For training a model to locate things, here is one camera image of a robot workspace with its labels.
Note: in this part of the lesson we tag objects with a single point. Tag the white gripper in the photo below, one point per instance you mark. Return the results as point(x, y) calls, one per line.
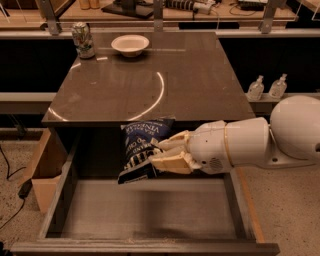
point(207, 146)

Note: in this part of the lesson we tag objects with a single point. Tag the blue chip bag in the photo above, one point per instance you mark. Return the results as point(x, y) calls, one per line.
point(140, 142)

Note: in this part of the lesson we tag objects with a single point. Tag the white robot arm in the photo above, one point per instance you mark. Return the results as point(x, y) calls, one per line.
point(289, 138)

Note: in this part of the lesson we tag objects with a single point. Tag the open grey top drawer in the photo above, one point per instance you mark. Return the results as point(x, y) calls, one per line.
point(92, 215)

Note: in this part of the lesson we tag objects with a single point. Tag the grey drawer cabinet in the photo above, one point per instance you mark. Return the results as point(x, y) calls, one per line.
point(185, 76)

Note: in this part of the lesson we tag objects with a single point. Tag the clear sanitizer bottle right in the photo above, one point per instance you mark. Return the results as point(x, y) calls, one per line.
point(278, 87)

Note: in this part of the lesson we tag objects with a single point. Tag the white paper bowl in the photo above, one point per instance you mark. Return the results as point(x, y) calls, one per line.
point(130, 45)

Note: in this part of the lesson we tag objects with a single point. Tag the cardboard box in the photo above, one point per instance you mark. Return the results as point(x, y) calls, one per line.
point(45, 167)

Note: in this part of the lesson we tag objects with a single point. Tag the power strip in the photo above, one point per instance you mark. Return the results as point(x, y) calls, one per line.
point(189, 5)

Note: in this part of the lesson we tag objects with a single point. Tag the black monitor base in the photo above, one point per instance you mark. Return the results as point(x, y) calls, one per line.
point(130, 8)

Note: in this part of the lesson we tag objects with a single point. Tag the green white soda can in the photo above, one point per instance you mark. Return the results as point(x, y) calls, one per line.
point(83, 41)

